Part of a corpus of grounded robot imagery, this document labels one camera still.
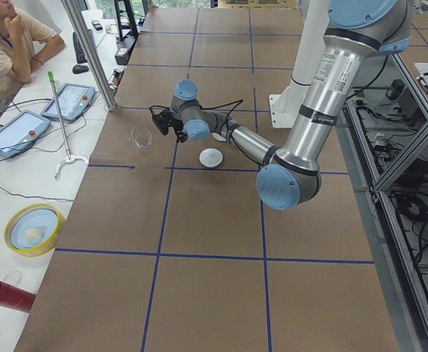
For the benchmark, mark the teach pendant tablet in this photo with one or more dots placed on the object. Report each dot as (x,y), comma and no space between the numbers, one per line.
(20,133)
(74,99)

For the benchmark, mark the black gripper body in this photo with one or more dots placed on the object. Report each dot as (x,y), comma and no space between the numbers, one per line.
(177,128)

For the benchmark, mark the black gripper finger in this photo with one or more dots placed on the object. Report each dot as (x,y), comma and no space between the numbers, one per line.
(181,137)

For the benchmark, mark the black computer mouse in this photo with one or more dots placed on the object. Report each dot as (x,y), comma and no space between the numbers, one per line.
(78,69)

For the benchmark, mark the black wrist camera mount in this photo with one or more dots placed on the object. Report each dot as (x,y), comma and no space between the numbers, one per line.
(163,121)

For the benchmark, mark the white mug lid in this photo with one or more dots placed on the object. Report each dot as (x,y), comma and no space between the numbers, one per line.
(211,158)

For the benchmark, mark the near teach pendant tablet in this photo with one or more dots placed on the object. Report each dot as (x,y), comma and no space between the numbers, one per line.
(20,133)

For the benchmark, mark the green handled reacher grabber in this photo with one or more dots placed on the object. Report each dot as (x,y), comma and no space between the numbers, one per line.
(70,158)

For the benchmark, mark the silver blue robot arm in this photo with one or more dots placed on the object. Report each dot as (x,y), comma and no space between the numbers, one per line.
(355,31)

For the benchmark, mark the white camera pole with base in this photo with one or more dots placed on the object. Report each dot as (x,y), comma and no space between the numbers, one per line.
(285,106)

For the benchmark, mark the aluminium frame post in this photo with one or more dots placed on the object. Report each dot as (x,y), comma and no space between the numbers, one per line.
(80,28)

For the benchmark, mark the red cardboard tube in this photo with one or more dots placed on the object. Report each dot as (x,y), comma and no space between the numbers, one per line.
(13,297)

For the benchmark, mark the yellow tape roll with plate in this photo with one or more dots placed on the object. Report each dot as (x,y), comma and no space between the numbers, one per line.
(34,230)

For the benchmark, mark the far teach pendant tablet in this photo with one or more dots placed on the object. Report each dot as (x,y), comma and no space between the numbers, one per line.
(74,99)

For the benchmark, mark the person in beige shirt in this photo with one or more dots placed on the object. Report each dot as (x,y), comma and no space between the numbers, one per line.
(25,45)

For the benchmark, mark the black keyboard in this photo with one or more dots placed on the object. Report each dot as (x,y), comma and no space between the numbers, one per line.
(79,52)

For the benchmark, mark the brown paper table cover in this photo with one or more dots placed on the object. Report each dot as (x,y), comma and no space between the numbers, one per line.
(160,253)

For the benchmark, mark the white enamel mug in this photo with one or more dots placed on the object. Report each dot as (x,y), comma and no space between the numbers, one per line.
(219,137)

